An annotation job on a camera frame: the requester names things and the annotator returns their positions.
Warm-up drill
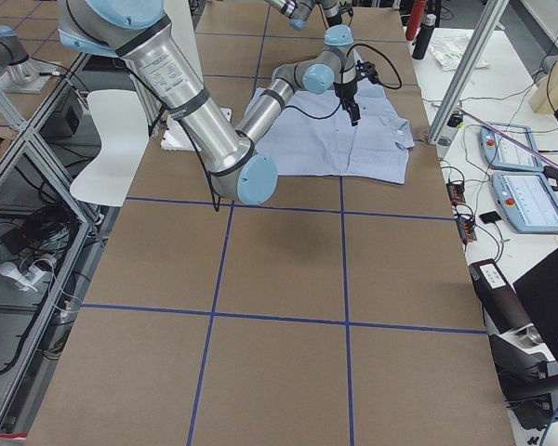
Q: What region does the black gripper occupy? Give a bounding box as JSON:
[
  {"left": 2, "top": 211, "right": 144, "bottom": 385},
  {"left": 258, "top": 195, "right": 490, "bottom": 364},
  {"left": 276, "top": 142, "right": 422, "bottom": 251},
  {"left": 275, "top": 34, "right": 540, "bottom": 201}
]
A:
[{"left": 333, "top": 60, "right": 378, "bottom": 126}]

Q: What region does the light blue striped shirt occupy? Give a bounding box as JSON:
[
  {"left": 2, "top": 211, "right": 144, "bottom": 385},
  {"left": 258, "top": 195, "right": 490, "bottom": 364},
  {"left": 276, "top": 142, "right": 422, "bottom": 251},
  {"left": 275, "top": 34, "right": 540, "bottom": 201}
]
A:
[{"left": 256, "top": 83, "right": 415, "bottom": 184}]

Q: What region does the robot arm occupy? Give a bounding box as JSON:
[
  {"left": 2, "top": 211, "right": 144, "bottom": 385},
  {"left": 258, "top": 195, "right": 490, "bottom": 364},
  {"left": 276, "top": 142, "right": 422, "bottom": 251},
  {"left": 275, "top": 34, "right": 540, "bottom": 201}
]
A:
[
  {"left": 59, "top": 1, "right": 378, "bottom": 204},
  {"left": 265, "top": 0, "right": 353, "bottom": 30}
]

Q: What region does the black water bottle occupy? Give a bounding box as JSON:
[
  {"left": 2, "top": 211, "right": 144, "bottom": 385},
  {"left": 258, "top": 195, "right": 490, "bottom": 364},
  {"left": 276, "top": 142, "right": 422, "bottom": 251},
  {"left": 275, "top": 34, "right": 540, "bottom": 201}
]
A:
[{"left": 411, "top": 13, "right": 437, "bottom": 59}]

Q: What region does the clear plastic bag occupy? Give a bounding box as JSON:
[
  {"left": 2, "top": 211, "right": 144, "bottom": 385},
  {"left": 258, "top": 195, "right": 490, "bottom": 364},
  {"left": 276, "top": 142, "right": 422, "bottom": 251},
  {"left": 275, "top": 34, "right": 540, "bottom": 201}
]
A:
[{"left": 429, "top": 35, "right": 470, "bottom": 72}]

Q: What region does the red water bottle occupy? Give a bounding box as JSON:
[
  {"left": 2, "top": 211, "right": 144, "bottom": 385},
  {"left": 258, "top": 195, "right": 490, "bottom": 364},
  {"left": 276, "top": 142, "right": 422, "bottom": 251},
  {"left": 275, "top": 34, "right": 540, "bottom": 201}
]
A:
[{"left": 405, "top": 0, "right": 427, "bottom": 42}]

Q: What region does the upper teach pendant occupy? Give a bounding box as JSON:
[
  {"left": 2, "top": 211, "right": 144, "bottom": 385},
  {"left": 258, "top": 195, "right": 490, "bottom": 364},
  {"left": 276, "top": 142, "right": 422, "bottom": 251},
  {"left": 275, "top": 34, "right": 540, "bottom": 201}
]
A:
[{"left": 480, "top": 123, "right": 543, "bottom": 172}]

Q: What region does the teach pendant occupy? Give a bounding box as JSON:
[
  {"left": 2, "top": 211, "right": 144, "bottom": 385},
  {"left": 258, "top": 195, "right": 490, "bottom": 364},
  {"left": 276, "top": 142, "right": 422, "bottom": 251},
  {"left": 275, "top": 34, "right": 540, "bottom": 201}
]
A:
[
  {"left": 480, "top": 123, "right": 543, "bottom": 172},
  {"left": 492, "top": 171, "right": 558, "bottom": 234}
]

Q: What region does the lower teach pendant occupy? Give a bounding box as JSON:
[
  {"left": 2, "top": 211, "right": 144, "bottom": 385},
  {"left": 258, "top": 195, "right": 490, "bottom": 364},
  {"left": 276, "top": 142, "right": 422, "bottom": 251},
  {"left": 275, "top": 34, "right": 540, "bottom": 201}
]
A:
[{"left": 492, "top": 171, "right": 558, "bottom": 234}]

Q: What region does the brown paper table cover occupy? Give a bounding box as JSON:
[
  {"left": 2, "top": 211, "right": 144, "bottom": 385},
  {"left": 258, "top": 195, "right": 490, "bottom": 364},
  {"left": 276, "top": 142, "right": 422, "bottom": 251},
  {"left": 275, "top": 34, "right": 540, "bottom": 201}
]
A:
[{"left": 27, "top": 7, "right": 517, "bottom": 446}]

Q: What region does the white plastic chair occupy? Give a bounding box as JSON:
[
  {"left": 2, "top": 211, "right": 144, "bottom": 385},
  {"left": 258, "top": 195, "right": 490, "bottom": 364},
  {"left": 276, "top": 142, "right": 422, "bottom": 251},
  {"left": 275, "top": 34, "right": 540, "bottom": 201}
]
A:
[{"left": 70, "top": 89, "right": 150, "bottom": 207}]

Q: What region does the brown cardboard roll box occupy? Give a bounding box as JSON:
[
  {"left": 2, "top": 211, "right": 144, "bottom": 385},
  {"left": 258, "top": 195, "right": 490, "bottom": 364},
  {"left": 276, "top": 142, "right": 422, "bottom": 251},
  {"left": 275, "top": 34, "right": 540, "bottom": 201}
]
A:
[{"left": 469, "top": 259, "right": 533, "bottom": 335}]

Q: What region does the black monitor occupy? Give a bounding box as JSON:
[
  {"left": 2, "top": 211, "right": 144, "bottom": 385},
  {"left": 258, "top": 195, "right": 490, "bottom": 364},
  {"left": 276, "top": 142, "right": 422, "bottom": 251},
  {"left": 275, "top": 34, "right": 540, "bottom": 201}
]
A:
[{"left": 513, "top": 248, "right": 558, "bottom": 361}]

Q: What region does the white power strip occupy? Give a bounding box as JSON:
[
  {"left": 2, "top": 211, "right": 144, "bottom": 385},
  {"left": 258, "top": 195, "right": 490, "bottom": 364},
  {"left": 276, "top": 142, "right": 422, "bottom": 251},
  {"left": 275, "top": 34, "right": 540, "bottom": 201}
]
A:
[{"left": 0, "top": 258, "right": 53, "bottom": 293}]

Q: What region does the aluminium frame post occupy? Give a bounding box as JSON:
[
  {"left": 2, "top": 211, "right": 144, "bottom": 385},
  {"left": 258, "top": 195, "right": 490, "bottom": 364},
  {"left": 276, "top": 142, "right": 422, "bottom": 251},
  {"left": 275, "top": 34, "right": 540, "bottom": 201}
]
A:
[{"left": 427, "top": 0, "right": 509, "bottom": 144}]

